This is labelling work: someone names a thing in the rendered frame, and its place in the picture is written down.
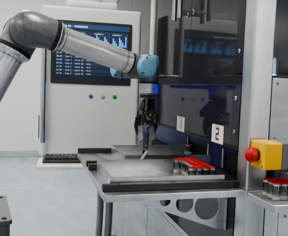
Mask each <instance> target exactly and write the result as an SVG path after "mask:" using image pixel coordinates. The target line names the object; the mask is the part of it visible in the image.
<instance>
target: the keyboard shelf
mask: <svg viewBox="0 0 288 236"><path fill-rule="evenodd" d="M42 161H43V158H39V159H38V162H37V166H36V169H37V170H84V167H83V165H82V164H81V163H42Z"/></svg>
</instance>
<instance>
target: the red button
mask: <svg viewBox="0 0 288 236"><path fill-rule="evenodd" d="M245 158H246V160H247V161H248V162H256V161H257V159H258V151H257V149H256V148H255V147H248V148H247V149H246V150H245Z"/></svg>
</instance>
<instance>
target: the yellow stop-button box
mask: <svg viewBox="0 0 288 236"><path fill-rule="evenodd" d="M251 147H255V148H256V149H257V151H258V159H257V161H256V162H250V165H251V166H254V167H256V168H259V169H262V170H287V169H288V143H286V142H283V141H278V140H251Z"/></svg>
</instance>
